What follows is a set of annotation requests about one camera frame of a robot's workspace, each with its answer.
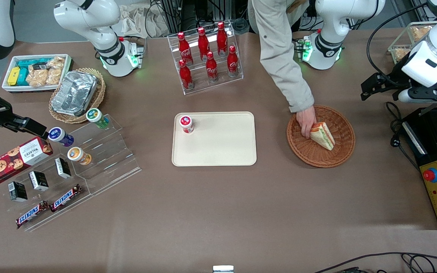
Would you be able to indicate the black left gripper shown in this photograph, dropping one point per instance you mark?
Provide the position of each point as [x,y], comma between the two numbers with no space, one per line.
[396,78]

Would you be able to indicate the triangular sandwich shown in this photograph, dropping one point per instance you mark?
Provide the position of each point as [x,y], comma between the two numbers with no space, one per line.
[323,135]

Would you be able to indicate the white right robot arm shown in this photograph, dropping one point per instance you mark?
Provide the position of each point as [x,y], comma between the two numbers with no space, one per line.
[89,17]

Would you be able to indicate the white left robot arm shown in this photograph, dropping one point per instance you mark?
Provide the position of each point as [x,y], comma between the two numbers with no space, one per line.
[332,22]

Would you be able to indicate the aluminium foil tray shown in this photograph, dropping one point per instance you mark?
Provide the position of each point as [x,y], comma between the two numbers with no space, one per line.
[74,93]

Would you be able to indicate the round brown wicker basket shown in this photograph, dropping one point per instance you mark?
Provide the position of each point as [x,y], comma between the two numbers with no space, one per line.
[336,151]

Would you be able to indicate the light wicker basket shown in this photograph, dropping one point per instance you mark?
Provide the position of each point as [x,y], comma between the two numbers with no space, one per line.
[99,94]

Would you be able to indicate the beige plastic tray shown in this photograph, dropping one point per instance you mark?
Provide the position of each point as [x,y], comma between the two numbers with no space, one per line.
[218,144]

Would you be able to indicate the person's bare hand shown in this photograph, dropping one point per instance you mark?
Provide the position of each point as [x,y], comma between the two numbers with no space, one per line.
[306,119]

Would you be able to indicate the purple lid cup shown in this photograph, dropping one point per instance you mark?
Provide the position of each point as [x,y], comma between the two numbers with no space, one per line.
[60,135]

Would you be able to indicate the red Walkers cookie box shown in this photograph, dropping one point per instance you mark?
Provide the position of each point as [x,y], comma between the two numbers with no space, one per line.
[13,159]

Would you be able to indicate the white plastic bin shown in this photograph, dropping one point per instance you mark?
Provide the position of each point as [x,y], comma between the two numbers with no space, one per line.
[8,89]

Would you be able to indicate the small black carton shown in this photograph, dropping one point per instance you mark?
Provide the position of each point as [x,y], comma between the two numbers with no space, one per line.
[17,191]
[63,168]
[38,181]

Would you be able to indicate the clear bag of crackers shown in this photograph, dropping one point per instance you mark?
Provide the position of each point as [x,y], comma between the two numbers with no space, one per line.
[55,70]
[37,77]

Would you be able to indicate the orange lid cup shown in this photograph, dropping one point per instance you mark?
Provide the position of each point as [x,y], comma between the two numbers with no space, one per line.
[78,155]

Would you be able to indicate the yellow snack box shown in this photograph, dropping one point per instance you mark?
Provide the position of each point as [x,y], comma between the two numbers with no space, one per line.
[13,76]

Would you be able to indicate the clear bin of snacks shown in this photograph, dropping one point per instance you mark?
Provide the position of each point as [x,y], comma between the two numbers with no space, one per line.
[412,36]

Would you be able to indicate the teal snack box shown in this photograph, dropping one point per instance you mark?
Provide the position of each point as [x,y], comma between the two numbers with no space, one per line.
[29,63]

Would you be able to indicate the green lid cup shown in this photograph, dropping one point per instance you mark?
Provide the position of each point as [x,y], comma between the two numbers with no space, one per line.
[96,116]

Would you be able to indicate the Snickers chocolate bar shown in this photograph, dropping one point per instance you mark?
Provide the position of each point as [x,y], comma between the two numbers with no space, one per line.
[66,198]
[32,214]

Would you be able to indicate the clear acrylic stepped shelf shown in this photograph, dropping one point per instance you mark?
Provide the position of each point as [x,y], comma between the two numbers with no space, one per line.
[108,167]

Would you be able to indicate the person's arm in beige sleeve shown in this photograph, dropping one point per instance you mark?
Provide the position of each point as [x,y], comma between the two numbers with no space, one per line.
[279,49]

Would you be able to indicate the black and yellow control box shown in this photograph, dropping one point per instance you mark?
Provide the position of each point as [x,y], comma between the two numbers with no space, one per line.
[436,189]

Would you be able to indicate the red cola bottle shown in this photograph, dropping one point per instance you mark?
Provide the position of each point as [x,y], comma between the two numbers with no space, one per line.
[222,38]
[186,76]
[203,43]
[232,62]
[184,47]
[211,68]

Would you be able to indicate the clear acrylic bottle rack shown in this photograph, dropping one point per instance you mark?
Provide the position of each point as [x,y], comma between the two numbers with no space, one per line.
[222,81]

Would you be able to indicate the crumpled beige cloth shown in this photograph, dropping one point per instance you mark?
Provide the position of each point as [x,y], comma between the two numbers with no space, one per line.
[139,21]

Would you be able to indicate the red lid yogurt cup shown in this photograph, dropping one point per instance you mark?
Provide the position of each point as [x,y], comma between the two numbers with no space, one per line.
[186,123]

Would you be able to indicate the small white box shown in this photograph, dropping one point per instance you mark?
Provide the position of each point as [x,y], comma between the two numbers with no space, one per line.
[223,269]

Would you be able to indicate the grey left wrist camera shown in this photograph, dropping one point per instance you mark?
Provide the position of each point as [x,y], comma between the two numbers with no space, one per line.
[423,95]

